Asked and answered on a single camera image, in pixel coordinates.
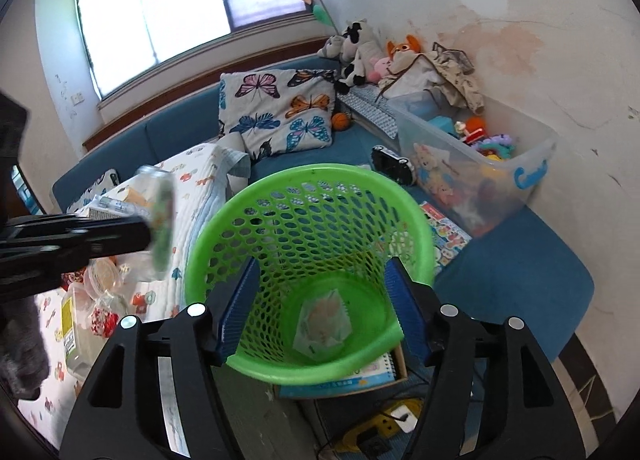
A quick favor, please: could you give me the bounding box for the clear plastic toy bin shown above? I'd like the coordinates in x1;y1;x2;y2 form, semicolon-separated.
387;92;558;237

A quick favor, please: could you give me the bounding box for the grey white plush toy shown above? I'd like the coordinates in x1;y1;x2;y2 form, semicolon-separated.
317;34;345;60

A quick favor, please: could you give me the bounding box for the black toy car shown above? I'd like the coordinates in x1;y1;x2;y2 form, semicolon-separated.
371;145;416;186

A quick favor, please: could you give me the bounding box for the pink plush toy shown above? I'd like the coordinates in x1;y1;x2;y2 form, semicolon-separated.
368;57;392;84

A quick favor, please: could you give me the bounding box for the clear plastic bag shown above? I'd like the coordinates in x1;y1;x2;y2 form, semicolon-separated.
293;289;352;362

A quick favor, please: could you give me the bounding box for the cartoon print white tablecloth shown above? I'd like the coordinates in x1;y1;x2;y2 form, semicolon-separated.
17;142;250;447

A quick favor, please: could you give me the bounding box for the small butterfly print pillow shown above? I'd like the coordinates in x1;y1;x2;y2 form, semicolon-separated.
65;168;120;214

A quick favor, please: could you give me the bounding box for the beige patterned garment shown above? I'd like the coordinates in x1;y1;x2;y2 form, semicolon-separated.
378;44;485;116

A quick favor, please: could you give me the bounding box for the clear plastic cup wrapper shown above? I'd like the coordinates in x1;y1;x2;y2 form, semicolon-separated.
84;258;127;314

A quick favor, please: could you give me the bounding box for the large butterfly print pillow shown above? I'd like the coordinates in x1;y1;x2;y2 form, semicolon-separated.
218;69;336;162

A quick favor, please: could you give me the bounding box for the spiral notebook blue cover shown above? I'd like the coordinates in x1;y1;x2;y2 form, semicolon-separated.
272;345;408;399

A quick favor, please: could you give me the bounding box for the red white wrapper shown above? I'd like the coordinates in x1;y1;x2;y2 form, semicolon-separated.
89;305;120;339

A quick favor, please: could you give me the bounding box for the yellow power strip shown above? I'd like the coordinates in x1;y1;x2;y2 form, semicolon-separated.
332;397;423;459

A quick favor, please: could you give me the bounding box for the black white cow plush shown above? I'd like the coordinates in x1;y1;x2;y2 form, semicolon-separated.
334;19;385;95

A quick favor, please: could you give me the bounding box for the clear bottle yellow label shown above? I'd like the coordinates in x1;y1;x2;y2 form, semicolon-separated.
61;282;105;381

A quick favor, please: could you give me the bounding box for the clear jelly cup orange label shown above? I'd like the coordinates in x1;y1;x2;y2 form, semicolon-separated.
125;165;175;282

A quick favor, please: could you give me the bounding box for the colourful picture book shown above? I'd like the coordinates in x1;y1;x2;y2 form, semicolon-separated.
420;201;472;275

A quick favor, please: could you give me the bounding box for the window with frame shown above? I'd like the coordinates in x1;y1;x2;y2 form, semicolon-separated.
71;0;309;102

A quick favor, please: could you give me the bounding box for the white grey patterned box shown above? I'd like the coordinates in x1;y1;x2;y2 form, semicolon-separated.
75;186;150;220

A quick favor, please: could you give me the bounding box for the green plastic mesh basket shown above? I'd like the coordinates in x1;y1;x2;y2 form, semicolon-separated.
184;163;435;385

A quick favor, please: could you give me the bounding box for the small orange ball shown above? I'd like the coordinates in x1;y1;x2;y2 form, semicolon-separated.
331;112;352;132

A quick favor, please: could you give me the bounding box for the grey knit gloved hand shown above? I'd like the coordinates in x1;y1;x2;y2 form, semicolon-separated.
1;296;50;402

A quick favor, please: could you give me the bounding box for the orange fox plush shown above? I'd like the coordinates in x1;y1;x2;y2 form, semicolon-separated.
386;34;422;64

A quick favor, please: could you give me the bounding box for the blue patterned folded cloth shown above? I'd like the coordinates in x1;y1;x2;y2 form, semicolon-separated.
336;85;398;139

